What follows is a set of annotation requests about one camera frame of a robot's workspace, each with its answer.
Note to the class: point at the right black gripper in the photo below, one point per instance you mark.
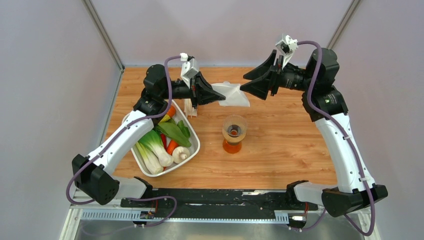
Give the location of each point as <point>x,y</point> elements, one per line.
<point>259,87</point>

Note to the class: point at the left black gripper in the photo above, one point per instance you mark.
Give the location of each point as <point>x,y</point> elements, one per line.
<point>203,96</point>

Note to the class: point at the white paper coffee filter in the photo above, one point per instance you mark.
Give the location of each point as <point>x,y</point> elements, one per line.
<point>234,97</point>

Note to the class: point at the orange glass carafe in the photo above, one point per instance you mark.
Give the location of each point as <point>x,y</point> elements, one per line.
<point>231,147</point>

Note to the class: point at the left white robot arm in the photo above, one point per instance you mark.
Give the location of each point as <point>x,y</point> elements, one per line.
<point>93,172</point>

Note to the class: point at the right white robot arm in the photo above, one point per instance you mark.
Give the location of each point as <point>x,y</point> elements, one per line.
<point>356,189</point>

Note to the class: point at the orange tomato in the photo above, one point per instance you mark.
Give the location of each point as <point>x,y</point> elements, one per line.
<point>171,112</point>

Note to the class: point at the yellow napa cabbage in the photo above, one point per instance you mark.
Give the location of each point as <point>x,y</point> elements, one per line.
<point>165,118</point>

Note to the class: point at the green leafy vegetable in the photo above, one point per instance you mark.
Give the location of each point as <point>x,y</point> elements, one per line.
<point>176,131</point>

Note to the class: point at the red chili pepper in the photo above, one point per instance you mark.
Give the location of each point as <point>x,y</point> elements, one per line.
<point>164,140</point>

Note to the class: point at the orange carrot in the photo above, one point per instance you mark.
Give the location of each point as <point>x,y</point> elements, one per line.
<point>171,147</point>

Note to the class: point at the white mushroom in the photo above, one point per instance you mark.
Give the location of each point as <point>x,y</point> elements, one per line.
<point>180,154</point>

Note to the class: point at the green bok choy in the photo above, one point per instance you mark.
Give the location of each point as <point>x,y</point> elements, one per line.
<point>152,141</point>

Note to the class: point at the pale bok choy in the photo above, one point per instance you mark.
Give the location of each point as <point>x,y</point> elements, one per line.
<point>150,159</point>

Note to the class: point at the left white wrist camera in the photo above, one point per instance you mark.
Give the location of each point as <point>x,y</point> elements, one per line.
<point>189,68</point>

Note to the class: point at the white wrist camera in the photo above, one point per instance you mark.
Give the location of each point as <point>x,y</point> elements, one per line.
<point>189,68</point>
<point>287,46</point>

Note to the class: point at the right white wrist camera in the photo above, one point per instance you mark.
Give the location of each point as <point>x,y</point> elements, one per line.
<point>287,46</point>

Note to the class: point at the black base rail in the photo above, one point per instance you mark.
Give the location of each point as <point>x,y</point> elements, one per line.
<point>197,203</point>

